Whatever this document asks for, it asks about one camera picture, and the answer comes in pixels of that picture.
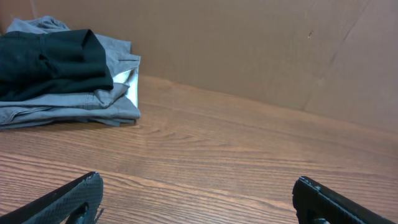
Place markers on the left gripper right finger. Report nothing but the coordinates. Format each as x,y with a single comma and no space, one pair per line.
315,203

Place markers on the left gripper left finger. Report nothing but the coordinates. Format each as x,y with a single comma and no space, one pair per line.
75,202

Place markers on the folded grey garment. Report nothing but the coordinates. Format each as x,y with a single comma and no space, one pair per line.
112,107

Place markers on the folded black garment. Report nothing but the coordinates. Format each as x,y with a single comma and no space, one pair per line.
55,63

